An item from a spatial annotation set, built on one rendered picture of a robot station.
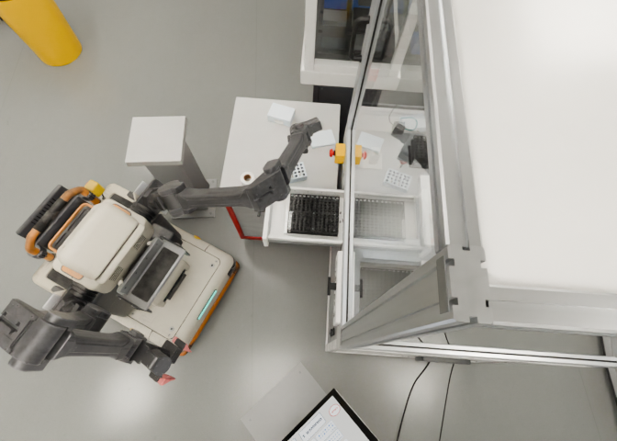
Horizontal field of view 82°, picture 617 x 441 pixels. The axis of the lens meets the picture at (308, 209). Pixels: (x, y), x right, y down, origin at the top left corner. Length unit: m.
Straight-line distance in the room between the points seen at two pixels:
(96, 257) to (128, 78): 2.47
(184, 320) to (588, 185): 1.96
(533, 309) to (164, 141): 1.84
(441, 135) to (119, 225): 0.96
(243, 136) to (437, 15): 1.46
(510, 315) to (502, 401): 2.24
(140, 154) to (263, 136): 0.63
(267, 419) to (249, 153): 1.48
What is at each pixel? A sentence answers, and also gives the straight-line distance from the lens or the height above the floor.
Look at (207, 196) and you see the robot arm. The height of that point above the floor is 1.37.
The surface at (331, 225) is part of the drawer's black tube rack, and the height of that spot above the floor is 0.87.
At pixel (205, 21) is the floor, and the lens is 3.78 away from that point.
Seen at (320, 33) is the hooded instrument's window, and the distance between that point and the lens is 1.87.
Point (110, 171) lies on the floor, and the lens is 3.02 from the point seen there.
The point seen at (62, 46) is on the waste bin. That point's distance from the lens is 3.73.
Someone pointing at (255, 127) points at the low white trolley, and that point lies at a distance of 1.97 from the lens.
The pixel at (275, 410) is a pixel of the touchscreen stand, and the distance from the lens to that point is 2.34.
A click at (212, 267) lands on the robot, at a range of 2.19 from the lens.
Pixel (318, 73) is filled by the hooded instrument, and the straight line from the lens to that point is 2.02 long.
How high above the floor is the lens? 2.35
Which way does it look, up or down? 67 degrees down
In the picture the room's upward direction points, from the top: 4 degrees clockwise
